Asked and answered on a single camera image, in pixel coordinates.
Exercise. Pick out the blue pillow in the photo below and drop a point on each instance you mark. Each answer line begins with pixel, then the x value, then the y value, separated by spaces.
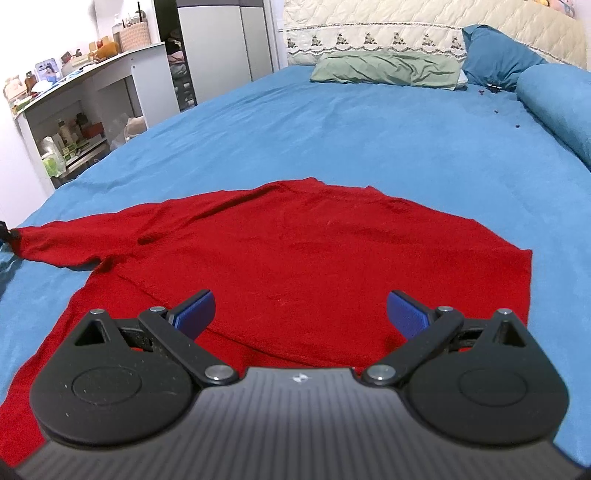
pixel 496 55

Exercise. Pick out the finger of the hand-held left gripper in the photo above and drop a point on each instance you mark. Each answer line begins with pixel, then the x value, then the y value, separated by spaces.
pixel 10 236

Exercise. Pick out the white desk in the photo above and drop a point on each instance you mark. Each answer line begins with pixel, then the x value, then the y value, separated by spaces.
pixel 92 87

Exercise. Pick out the grey wardrobe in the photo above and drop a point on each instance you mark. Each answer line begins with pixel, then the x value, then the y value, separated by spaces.
pixel 221 41

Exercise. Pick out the cream quilted headboard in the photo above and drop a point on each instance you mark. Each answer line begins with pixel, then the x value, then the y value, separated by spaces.
pixel 415 32

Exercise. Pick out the blue bolster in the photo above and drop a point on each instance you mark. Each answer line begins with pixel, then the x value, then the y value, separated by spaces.
pixel 556 104

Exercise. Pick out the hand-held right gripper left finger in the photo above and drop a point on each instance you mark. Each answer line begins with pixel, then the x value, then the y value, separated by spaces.
pixel 196 311

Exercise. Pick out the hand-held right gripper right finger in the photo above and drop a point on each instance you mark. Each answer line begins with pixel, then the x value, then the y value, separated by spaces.
pixel 406 314

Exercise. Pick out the framed picture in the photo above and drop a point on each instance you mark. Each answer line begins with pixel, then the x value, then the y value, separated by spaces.
pixel 48 70

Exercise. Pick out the woven basket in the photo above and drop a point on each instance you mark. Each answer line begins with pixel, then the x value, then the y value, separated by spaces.
pixel 134 34

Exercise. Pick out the blue bed sheet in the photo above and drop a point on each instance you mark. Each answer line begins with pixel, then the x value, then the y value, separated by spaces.
pixel 369 138

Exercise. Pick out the white plastic bag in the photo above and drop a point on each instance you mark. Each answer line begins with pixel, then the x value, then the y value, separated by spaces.
pixel 125 130

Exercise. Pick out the orange plush toy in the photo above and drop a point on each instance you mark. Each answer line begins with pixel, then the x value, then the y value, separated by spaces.
pixel 105 49

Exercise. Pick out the red sweater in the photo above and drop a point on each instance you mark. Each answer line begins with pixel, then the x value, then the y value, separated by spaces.
pixel 300 272

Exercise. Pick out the green pillow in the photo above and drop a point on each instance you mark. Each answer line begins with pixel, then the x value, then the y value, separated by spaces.
pixel 383 68

